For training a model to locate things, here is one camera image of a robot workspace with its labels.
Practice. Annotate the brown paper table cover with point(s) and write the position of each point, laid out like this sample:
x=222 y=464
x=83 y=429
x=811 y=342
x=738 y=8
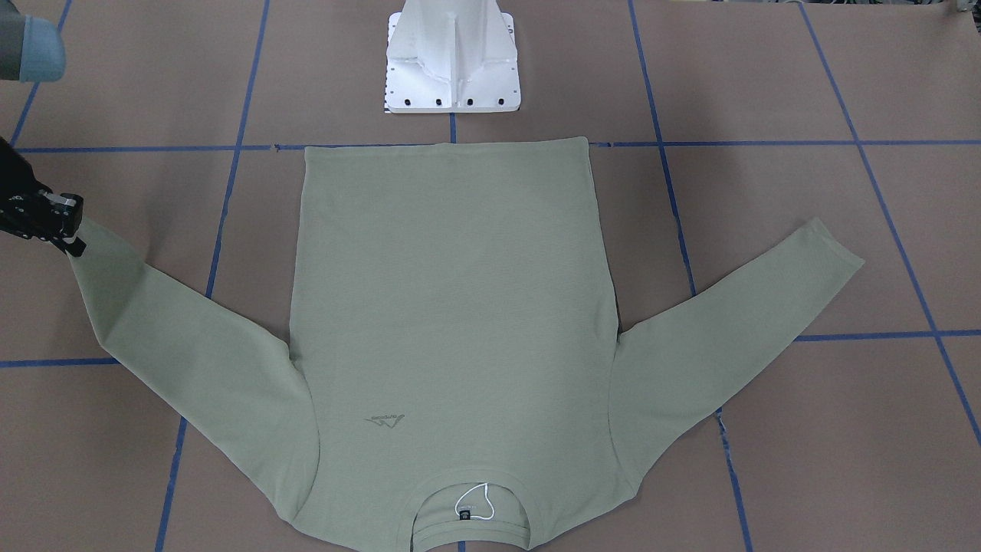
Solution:
x=716 y=128

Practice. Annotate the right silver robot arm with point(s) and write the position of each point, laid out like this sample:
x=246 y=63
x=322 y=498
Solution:
x=32 y=51

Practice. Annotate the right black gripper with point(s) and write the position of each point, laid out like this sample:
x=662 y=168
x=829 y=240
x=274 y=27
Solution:
x=17 y=192

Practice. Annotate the white camera stand pedestal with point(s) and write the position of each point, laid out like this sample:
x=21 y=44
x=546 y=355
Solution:
x=451 y=57

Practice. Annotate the olive green long-sleeve shirt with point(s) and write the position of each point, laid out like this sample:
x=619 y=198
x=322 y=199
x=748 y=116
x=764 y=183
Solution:
x=455 y=369

